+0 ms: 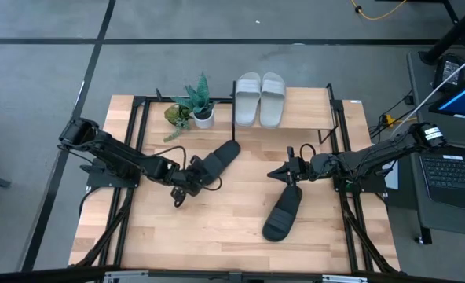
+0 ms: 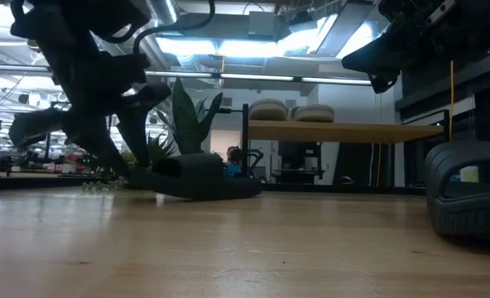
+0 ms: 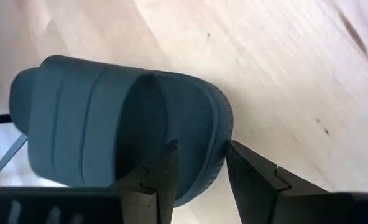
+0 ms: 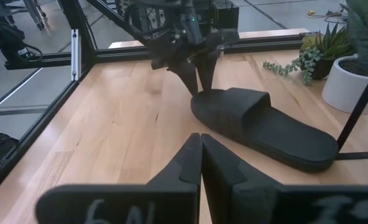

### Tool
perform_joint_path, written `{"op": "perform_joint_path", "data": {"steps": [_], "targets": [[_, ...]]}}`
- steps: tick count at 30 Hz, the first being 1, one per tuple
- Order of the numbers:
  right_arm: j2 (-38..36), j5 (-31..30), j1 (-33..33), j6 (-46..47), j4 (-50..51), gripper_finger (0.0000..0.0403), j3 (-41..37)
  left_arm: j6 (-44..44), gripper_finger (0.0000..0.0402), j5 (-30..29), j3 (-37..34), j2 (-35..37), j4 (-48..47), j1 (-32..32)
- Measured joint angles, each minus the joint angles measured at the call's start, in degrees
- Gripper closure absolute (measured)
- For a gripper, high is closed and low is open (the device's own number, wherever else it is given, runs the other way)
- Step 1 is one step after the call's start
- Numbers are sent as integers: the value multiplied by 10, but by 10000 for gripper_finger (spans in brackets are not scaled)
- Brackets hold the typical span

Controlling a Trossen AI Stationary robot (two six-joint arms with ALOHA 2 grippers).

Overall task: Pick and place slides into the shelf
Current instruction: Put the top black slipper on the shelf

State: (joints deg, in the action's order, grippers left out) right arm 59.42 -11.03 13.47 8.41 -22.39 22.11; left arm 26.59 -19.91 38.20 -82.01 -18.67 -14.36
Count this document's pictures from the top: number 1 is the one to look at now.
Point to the black laptop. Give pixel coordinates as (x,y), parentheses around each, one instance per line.
(452,177)

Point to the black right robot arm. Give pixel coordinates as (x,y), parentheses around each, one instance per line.
(374,155)

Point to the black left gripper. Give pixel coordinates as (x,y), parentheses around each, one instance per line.
(185,181)

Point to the black rubber slide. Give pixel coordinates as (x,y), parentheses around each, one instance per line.
(281,220)
(224,153)

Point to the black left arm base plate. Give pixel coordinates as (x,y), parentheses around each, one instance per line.
(99,180)

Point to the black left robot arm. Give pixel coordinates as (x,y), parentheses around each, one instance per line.
(114,155)

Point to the yellow plug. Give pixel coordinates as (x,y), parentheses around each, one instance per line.
(389,118)

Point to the wooden shelf with black frame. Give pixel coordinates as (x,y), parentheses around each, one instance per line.
(307,110)

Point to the snake plant in white pot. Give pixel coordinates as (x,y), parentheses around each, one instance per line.
(204,120)

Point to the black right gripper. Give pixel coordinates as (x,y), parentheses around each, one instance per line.
(299,169)

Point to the black stand leg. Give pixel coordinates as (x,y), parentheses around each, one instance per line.
(452,35)

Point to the small green succulent plant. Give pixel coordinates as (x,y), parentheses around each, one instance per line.
(173,114)

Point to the grey rubber slide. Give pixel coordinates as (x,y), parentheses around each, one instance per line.
(248,102)
(272,102)

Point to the black power adapter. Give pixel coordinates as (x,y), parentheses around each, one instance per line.
(448,70)

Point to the silver frame bracket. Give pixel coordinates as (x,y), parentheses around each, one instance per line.
(124,276)
(344,279)

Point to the black aluminium table frame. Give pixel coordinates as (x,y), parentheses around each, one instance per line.
(137,101)

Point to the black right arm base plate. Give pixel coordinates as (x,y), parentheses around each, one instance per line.
(374,187)

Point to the black crossbar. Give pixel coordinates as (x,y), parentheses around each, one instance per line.
(40,276)

